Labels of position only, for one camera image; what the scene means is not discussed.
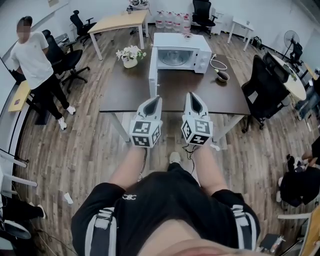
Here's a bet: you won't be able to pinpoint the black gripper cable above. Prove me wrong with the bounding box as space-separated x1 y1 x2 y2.
136 148 149 182
181 144 199 176

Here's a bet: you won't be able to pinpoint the person's white shoe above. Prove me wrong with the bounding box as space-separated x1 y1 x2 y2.
169 151 182 165

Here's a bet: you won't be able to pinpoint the black standing fan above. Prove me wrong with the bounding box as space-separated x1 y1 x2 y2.
282 29 301 61

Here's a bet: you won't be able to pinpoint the light wooden table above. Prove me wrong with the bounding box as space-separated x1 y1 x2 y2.
87 9 150 61

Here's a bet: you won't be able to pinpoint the white flowers in white pot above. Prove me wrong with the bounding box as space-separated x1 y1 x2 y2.
115 44 148 69

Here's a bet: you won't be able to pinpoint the person's right forearm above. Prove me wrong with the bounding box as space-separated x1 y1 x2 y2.
191 143 229 197

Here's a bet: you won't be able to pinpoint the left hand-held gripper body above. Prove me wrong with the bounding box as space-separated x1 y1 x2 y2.
129 112 164 149

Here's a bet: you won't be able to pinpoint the clear glass cup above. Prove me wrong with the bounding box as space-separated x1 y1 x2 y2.
161 50 188 67

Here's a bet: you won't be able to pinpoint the black high-back office chair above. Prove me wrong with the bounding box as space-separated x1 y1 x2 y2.
241 54 292 134

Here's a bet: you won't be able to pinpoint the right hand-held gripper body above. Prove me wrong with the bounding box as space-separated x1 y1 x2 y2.
180 113 214 146

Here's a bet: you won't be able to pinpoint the dark round bowl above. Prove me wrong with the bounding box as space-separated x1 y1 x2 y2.
215 70 231 83

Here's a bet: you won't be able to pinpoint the white microwave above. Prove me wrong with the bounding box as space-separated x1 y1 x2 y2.
148 32 213 100

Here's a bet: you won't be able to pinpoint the person's left forearm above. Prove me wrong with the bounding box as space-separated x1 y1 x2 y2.
108 144 151 191

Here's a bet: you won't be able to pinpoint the white metal frame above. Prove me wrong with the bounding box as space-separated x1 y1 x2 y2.
0 148 39 196

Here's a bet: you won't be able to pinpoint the white cabinet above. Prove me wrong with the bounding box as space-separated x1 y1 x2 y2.
210 7 225 36

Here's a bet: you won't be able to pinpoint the large clear water bottle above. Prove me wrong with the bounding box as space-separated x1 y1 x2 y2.
155 10 166 30
164 11 175 31
172 12 184 32
181 12 192 34

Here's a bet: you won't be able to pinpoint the white power cable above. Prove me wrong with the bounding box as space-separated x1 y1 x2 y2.
209 53 228 72

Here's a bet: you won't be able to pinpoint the yellow desk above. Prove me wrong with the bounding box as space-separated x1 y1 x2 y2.
7 81 32 113

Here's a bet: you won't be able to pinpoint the person's black shirt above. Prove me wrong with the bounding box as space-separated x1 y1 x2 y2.
70 163 261 256

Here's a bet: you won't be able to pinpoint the small white desk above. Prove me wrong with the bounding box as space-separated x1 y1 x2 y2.
227 18 255 52

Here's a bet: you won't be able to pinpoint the dark brown table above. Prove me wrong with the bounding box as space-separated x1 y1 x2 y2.
99 53 252 151

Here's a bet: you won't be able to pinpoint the round white table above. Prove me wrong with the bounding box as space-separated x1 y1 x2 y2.
271 53 307 101

